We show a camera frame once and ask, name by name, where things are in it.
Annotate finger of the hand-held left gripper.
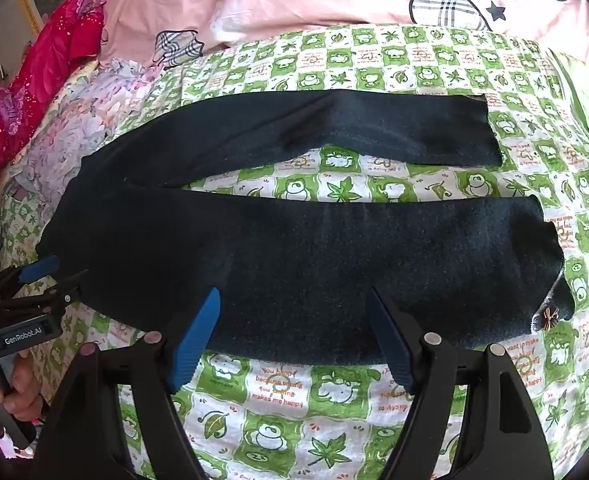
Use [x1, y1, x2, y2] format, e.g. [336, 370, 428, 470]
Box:
[0, 270, 90, 317]
[0, 255, 61, 297]

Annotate person's left hand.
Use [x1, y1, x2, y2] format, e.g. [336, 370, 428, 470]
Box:
[0, 349, 45, 425]

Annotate pale floral cloth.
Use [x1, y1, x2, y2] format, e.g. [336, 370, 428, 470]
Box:
[2, 57, 168, 206]

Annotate red sequined garment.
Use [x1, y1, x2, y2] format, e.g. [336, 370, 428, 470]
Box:
[0, 0, 108, 233]

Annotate black pants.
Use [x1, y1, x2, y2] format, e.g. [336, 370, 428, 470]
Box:
[38, 89, 575, 367]

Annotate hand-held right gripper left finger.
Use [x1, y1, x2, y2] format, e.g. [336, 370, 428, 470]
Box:
[34, 287, 221, 480]

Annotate green cartoon print bed sheet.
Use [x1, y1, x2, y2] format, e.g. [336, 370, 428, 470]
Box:
[0, 24, 589, 480]

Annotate plain green cloth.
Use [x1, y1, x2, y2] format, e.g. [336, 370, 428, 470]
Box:
[549, 50, 589, 166]

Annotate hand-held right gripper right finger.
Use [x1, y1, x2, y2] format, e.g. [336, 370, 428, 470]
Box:
[367, 287, 548, 480]

